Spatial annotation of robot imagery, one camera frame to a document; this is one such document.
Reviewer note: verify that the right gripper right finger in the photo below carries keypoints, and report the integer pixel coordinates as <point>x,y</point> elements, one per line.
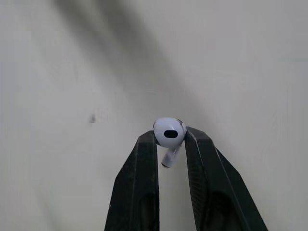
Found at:
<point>216,192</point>

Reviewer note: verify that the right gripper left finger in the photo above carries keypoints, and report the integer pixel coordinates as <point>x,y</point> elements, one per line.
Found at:
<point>137,187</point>

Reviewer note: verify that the white earbud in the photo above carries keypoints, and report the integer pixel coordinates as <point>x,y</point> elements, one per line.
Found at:
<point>168,131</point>

